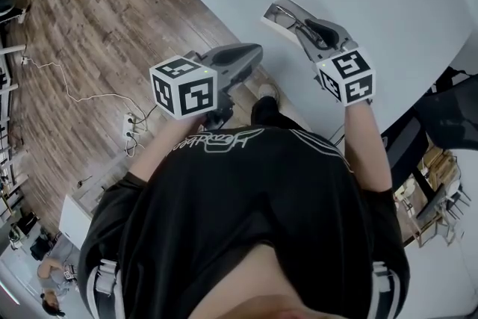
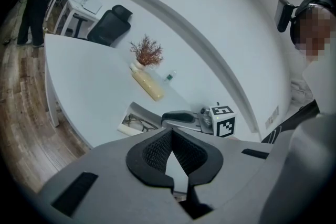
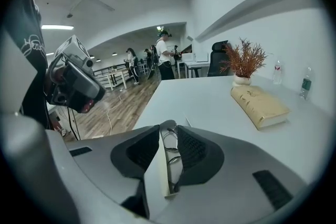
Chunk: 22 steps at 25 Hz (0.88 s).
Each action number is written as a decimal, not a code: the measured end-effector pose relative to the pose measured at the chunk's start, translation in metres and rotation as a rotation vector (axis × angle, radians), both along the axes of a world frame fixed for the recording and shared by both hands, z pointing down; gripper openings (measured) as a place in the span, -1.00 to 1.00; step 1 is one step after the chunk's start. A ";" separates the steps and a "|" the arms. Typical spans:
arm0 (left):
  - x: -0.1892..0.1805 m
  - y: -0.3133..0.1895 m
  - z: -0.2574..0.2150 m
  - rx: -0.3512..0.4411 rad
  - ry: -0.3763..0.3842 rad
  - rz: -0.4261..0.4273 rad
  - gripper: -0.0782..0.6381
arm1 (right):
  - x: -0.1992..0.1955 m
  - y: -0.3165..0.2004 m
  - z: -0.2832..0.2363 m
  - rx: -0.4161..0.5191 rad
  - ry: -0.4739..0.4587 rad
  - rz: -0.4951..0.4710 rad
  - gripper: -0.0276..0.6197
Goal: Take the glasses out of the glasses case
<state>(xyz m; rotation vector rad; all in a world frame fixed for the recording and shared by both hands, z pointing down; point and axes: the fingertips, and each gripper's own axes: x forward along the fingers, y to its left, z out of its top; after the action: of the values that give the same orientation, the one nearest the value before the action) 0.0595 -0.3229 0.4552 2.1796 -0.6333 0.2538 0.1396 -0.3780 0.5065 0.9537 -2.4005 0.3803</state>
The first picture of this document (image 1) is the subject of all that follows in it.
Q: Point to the black mesh office chair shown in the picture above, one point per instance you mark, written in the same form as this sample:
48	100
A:
455	116

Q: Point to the white power strip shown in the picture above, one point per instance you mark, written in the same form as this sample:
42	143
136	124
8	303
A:
128	127

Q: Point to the white desk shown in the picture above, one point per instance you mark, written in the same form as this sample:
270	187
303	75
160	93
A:
76	220

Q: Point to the wooden crate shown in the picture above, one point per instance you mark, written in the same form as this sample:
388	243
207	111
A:
440	164

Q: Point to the person's white shoe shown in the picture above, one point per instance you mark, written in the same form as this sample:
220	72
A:
268	90

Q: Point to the white tray with glasses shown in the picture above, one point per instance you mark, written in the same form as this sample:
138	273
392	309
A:
269	14

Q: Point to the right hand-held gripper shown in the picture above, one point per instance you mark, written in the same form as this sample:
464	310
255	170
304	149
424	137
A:
358	89

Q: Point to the white plate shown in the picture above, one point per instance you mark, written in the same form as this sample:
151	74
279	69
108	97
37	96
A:
409	186

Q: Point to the person's left forearm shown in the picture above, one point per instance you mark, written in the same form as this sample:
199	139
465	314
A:
157	153

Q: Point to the person's black shirt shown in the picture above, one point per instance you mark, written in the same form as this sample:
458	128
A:
242	198

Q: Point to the thin metal-framed eyeglasses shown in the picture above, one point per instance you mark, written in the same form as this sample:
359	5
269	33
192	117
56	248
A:
285	18

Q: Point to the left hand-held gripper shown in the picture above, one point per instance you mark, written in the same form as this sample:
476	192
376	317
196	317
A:
196	95

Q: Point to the person's black trouser leg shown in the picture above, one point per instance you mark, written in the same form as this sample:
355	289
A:
269	114

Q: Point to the person's right forearm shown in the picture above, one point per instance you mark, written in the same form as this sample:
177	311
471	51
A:
366	149

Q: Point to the white metal rack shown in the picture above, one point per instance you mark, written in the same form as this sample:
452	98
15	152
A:
7	48

